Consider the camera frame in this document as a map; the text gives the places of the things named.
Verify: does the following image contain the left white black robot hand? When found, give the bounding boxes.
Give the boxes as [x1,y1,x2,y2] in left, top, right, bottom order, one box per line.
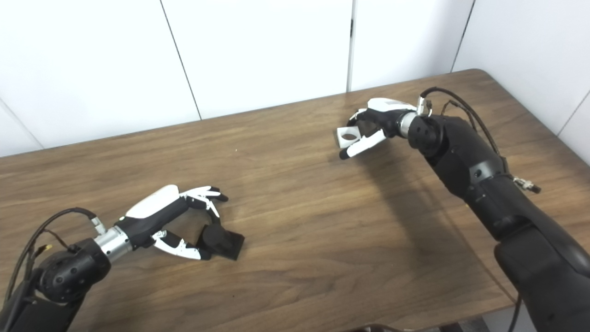
[115,184,229,261]

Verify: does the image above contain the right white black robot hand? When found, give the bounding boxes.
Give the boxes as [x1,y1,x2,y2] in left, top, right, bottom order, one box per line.
[339,98,418,160]

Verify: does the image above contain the white square piece with hole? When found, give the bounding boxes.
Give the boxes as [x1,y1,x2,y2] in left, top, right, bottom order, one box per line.
[336,126,365,149]

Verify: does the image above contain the black peg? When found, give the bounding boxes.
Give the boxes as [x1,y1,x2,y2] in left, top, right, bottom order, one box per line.
[197,223,245,261]

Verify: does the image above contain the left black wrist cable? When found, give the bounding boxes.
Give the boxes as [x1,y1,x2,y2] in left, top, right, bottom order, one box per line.
[2,207,107,307]

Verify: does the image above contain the right thin black wire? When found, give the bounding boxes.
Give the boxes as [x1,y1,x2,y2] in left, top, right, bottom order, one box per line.
[440,99,478,132]

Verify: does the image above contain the left thin wire yellow tip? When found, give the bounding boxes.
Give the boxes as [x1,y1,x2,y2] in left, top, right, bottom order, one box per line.
[30,228,79,259]

